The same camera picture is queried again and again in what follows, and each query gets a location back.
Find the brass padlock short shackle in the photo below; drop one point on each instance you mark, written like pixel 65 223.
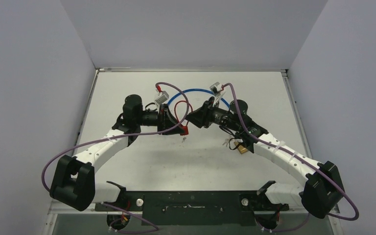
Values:
pixel 241 149

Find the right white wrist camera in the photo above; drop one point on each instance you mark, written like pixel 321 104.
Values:
pixel 218 92

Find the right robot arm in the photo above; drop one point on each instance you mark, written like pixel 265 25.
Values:
pixel 318 188

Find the silver keys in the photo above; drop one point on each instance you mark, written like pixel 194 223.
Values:
pixel 227 142

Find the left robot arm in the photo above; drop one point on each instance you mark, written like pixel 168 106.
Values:
pixel 74 181

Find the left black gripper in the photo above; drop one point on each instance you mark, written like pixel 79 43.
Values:
pixel 166 120

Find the red cable padlock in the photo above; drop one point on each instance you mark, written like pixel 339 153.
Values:
pixel 184 127

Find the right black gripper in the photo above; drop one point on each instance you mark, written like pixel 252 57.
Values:
pixel 205 112

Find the blue cable lock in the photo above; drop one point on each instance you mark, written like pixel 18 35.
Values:
pixel 196 90

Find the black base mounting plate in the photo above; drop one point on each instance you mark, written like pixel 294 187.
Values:
pixel 200 207

